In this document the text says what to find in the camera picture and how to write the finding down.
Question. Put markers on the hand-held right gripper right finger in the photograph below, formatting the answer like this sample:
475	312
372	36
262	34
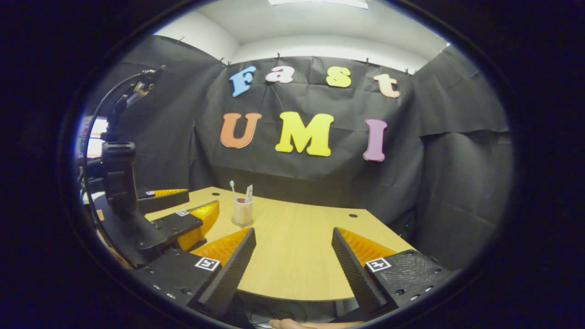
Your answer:
354	269

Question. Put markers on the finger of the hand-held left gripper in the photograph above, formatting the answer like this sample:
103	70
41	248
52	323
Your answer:
164	197
201	219

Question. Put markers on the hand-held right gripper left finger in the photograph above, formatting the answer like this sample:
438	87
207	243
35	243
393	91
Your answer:
231	269

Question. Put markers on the white toothbrush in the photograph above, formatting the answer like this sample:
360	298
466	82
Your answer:
233	189

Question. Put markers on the white toothpaste tube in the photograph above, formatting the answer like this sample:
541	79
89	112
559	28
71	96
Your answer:
249	194

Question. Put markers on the wooden desktop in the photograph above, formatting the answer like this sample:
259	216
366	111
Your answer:
297	246

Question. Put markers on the computer monitor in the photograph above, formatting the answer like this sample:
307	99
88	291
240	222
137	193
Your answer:
93	137

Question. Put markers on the black backdrop cloth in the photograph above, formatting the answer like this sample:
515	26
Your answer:
320	183

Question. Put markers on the ceiling light panel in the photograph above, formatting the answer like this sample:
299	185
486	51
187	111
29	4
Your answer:
320	2

